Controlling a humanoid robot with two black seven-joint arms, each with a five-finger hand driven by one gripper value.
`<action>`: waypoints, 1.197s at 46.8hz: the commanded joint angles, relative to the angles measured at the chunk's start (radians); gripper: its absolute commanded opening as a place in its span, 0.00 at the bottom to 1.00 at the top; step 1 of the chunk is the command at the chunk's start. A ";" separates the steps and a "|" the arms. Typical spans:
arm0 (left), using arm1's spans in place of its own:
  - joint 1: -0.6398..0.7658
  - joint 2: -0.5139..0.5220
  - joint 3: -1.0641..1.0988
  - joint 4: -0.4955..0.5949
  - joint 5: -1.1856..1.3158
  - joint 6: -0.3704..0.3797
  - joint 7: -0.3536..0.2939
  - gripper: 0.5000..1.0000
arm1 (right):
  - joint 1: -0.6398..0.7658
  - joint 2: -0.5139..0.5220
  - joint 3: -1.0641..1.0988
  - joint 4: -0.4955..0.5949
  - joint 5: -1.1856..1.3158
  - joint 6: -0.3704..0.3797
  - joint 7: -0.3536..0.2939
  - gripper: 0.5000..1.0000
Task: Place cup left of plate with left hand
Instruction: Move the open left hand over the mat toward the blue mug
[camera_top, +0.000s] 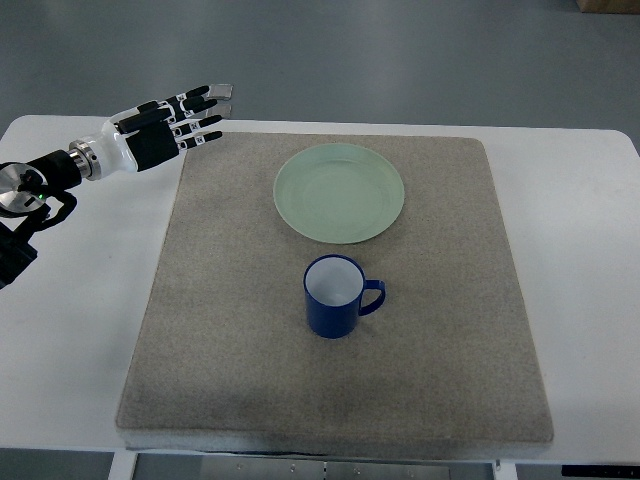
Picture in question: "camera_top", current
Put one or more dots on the blue mug white inside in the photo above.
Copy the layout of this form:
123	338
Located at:
338	294

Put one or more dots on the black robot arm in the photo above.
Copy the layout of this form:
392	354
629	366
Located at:
38	193

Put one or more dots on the grey floor plate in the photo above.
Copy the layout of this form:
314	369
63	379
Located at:
224	110
220	91

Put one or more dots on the cardboard box corner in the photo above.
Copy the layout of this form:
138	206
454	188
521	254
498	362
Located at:
631	7

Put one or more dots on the upper grey floor plate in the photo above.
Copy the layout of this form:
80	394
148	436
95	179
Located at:
220	91

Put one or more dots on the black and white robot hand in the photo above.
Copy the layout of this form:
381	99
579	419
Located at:
155	132

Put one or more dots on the white table frame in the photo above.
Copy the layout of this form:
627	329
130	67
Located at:
124	462

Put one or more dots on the beige felt mat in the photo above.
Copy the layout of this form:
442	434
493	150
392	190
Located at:
225	360

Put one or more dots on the lower grey floor plate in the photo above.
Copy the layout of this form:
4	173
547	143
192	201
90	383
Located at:
224	110

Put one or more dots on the light green plate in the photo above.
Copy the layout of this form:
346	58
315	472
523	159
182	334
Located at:
338	193

